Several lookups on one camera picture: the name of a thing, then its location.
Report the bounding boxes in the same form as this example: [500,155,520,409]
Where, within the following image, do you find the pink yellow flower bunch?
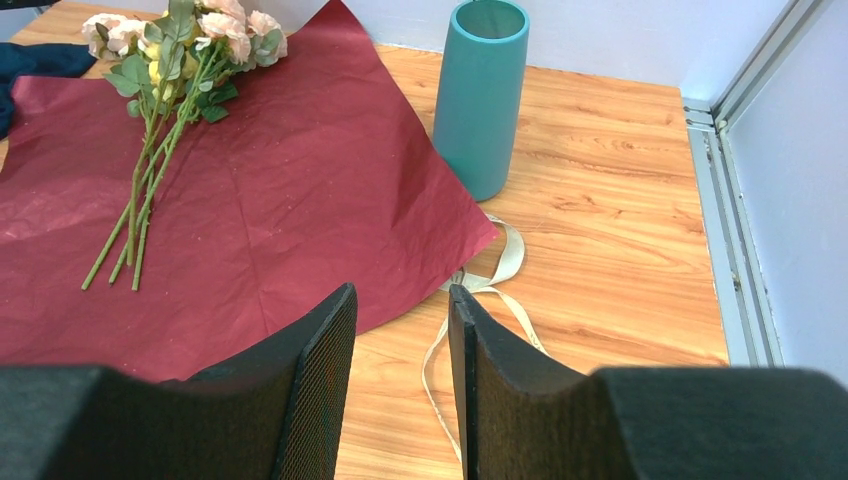
[81,0,288,290]

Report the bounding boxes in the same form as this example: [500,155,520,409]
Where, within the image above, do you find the teal conical vase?
[432,1,530,201]

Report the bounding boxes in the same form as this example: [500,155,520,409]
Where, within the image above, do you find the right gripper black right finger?
[448,285,847,479]

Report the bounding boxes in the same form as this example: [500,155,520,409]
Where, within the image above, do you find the cream ribbon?
[420,214,549,462]

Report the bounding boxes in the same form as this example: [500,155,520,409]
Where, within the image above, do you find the maroon wrapping paper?
[1,1,498,381]

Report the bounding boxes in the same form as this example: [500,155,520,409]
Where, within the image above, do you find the right aluminium corner post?
[683,0,831,368]

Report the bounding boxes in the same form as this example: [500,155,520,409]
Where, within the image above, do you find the dark blue crumpled cloth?
[1,42,96,139]

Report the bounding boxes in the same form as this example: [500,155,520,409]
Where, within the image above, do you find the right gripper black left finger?
[1,283,358,479]

